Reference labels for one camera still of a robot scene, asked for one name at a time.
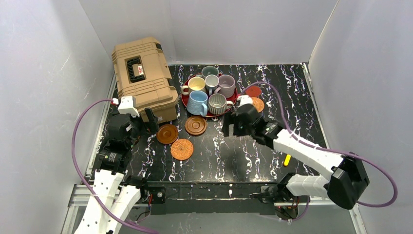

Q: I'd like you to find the cream yellow mug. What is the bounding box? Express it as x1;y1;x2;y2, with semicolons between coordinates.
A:
181;77;206;95

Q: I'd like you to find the grey printed mug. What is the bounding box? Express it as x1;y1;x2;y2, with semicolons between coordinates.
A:
205;75;219;96

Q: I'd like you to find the grey ribbed mug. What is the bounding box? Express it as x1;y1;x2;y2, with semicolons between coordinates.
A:
207;94;234;115

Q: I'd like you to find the tan plastic tool case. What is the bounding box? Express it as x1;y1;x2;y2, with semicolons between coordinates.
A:
112;37;178;123

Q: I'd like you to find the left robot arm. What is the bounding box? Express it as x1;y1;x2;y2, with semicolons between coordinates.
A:
71;106;158;234

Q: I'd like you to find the brown wooden coaster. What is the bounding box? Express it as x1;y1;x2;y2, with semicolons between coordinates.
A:
156;124;178;144

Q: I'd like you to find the dark wooden coaster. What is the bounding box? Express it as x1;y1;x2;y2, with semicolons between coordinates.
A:
185;116;207;136

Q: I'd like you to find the light blue textured mug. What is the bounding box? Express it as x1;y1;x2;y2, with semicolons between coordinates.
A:
187;91;208;117

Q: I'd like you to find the lilac textured mug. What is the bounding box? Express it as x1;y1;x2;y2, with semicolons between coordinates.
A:
214;75;235;98

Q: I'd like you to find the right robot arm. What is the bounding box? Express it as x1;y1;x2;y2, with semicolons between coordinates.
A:
222;104;370;210

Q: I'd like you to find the sage green mug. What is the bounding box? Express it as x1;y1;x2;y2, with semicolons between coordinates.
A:
201;66;219;78

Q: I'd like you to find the front aluminium frame rail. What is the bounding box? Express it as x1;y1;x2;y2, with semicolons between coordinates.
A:
68;182;359;207

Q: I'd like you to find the red round coaster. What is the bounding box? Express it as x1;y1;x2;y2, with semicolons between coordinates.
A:
245;85;262;98

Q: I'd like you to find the woven rattan coaster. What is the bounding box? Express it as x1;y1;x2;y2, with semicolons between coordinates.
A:
251;97;265;113
170;139;194;160

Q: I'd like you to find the yellow marker pen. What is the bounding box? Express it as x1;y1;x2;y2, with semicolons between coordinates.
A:
282;154;292;167

